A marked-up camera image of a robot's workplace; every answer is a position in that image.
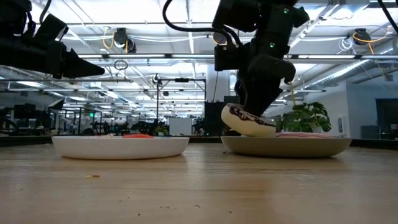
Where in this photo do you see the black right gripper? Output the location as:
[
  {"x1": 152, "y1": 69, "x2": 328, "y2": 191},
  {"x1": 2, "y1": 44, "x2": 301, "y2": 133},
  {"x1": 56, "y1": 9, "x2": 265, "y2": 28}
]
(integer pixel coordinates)
[{"x1": 233, "y1": 29, "x2": 297, "y2": 118}]

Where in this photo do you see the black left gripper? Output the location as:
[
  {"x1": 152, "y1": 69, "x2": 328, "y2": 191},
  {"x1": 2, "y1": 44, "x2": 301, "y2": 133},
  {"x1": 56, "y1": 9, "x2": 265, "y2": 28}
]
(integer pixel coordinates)
[{"x1": 0, "y1": 14, "x2": 106, "y2": 80}]

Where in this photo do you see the chocolate iced toy donut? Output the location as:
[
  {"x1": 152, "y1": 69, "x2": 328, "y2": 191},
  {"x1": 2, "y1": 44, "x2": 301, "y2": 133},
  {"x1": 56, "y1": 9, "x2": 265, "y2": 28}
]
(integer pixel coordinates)
[{"x1": 221, "y1": 103, "x2": 277, "y2": 138}]

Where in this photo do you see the pink iced toy donut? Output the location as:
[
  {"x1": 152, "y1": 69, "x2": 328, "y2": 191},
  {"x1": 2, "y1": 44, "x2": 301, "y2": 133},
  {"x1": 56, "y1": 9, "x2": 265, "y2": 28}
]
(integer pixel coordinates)
[{"x1": 275, "y1": 131, "x2": 332, "y2": 139}]

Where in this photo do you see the white pillar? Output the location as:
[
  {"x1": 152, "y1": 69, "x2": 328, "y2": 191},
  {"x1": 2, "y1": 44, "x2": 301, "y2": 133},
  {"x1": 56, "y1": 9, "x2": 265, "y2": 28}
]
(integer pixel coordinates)
[{"x1": 206, "y1": 70, "x2": 231, "y2": 102}]

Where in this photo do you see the green potted plant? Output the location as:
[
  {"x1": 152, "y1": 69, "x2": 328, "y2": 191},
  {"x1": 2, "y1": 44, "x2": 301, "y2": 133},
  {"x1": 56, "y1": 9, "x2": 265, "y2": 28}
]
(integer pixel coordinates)
[{"x1": 275, "y1": 101, "x2": 332, "y2": 134}]

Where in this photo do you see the grey round plate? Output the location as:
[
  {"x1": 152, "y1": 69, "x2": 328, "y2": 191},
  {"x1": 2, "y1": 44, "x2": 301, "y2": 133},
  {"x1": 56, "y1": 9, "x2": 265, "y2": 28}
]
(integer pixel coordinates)
[{"x1": 220, "y1": 135, "x2": 353, "y2": 158}]

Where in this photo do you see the whiteboard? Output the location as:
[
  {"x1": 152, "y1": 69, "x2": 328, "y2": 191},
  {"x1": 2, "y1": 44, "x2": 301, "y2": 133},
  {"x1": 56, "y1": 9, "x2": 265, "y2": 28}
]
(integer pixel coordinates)
[{"x1": 169, "y1": 117, "x2": 193, "y2": 136}]

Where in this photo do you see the red flat object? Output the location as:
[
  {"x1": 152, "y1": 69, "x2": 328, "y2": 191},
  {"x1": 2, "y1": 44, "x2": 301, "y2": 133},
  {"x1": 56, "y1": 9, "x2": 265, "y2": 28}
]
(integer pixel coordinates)
[{"x1": 122, "y1": 133, "x2": 155, "y2": 139}]

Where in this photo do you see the white round plate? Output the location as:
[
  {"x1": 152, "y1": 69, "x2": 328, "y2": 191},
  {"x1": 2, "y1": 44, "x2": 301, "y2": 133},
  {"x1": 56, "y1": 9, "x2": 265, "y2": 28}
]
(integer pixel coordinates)
[{"x1": 51, "y1": 135, "x2": 190, "y2": 161}]

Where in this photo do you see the small hanging cable ring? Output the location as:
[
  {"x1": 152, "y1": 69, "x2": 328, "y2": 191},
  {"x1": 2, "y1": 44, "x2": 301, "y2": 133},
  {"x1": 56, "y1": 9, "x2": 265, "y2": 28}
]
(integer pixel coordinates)
[{"x1": 113, "y1": 59, "x2": 129, "y2": 71}]

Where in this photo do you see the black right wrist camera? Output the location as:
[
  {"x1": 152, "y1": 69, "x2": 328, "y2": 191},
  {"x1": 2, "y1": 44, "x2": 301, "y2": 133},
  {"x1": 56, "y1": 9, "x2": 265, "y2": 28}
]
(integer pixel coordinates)
[{"x1": 213, "y1": 42, "x2": 251, "y2": 72}]

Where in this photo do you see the yellow cable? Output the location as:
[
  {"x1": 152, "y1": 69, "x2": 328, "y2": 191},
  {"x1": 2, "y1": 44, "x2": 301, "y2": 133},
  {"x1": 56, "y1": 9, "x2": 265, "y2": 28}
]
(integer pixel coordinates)
[{"x1": 289, "y1": 82, "x2": 297, "y2": 106}]

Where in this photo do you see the black background rig frame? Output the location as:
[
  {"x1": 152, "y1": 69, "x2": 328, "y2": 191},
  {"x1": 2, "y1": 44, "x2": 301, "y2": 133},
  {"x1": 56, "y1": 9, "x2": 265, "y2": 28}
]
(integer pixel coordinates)
[{"x1": 156, "y1": 78, "x2": 207, "y2": 121}]

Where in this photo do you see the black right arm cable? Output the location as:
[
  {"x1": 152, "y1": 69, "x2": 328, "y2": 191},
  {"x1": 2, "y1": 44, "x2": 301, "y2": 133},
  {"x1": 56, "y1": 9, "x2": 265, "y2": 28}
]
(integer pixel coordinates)
[{"x1": 162, "y1": 0, "x2": 243, "y2": 47}]

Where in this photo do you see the dark wall screen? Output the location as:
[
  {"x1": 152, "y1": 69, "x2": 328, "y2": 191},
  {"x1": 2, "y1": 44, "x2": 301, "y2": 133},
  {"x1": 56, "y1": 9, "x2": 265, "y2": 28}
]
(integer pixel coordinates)
[{"x1": 375, "y1": 98, "x2": 398, "y2": 134}]

